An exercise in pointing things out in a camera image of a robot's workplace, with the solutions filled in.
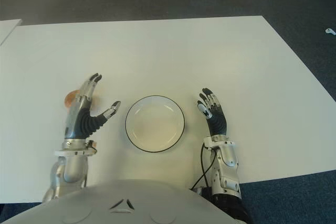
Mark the reddish yellow apple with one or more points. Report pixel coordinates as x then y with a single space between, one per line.
70 99

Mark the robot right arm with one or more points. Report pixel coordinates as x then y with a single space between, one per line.
228 155

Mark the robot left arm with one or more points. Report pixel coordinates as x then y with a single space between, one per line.
73 166

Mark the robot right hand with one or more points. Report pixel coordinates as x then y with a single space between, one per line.
218 121

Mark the white plate with black rim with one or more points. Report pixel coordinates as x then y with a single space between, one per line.
155 127

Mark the white side table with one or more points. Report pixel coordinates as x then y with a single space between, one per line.
8 28

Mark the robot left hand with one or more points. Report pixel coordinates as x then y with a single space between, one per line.
78 119

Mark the grey robot torso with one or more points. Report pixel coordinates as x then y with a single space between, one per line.
118 208

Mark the small white blue object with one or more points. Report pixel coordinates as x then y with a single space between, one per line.
329 31

